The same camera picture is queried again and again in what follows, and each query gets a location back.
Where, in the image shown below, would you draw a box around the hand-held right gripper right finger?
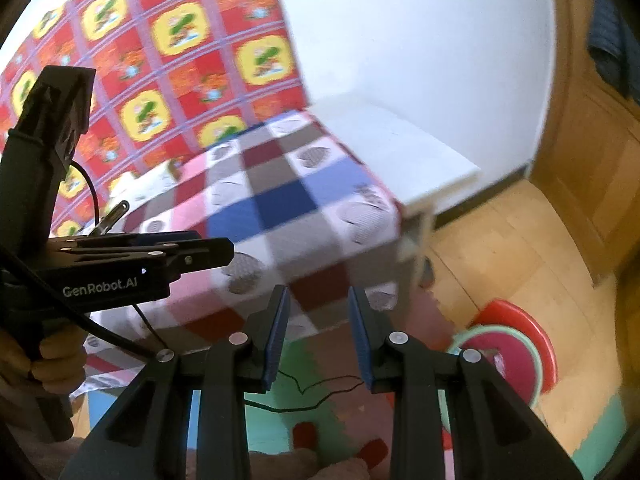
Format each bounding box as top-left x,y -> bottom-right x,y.
347,285 -> 583,480

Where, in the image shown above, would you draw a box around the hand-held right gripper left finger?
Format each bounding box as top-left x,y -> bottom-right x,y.
60,284 -> 293,480

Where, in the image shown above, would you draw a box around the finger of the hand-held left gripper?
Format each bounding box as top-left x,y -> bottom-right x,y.
50,231 -> 201,252
150,238 -> 236,281

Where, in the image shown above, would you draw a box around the red basin green rim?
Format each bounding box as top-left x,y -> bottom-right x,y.
444,325 -> 544,409

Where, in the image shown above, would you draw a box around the person's left hand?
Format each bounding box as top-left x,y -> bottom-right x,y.
27,329 -> 91,396

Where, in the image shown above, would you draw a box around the metal spring clip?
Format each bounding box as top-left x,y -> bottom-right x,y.
91,200 -> 131,236

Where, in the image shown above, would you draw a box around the long white box green end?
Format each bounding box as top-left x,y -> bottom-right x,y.
106,157 -> 188,206

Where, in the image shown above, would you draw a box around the colourful foam mat tiles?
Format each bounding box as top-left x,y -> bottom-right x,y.
75,285 -> 631,480

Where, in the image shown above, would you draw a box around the checkered heart blanket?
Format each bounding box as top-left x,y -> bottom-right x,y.
82,110 -> 407,401

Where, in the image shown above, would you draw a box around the red plastic stool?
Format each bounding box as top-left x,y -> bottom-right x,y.
467,299 -> 558,411

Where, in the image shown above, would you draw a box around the white table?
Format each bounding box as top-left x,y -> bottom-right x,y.
304,92 -> 483,281

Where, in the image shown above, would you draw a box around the dark blue hanging clothes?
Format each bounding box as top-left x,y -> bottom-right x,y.
587,0 -> 640,101

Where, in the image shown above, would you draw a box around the thin black floor wire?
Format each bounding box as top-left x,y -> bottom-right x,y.
244,369 -> 366,414

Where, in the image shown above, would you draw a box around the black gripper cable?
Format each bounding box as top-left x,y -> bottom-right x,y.
0,160 -> 171,361

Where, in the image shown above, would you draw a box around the red yellow floral wall cloth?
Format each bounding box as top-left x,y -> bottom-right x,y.
0,0 -> 313,241

